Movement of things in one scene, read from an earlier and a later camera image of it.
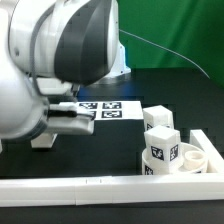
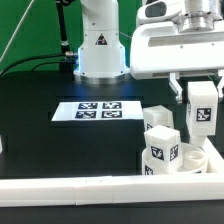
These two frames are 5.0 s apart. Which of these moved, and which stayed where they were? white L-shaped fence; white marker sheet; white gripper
Moved: white gripper
Stayed: white L-shaped fence; white marker sheet
